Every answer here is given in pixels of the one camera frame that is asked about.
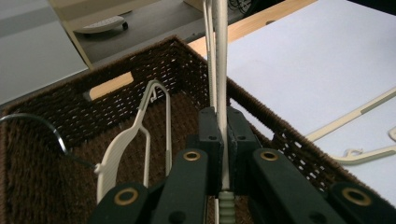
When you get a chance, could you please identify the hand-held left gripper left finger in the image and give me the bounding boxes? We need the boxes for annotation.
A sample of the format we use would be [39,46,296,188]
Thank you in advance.
[186,106,225,197]

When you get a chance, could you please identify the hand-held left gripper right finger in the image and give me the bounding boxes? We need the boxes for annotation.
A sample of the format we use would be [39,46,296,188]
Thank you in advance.
[226,105,263,196]

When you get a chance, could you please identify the cream plastic clothes hanger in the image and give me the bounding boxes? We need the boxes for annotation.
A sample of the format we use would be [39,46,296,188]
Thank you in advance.
[305,86,396,166]
[0,78,174,205]
[202,0,236,224]

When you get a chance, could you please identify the brown woven basket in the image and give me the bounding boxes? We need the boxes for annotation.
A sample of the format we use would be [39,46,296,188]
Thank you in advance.
[0,35,396,224]

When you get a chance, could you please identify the white table mat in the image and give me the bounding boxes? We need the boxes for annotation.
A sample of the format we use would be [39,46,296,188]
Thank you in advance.
[204,0,396,201]

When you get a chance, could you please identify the rolling base with caster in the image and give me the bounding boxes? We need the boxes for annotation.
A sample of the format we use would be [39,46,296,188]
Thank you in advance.
[74,15,130,35]

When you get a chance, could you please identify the white cabinet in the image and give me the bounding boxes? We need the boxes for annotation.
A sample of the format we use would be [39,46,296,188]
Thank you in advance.
[0,0,91,106]

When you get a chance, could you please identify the black hanging cables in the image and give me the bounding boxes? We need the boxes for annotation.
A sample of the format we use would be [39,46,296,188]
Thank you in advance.
[228,0,261,11]

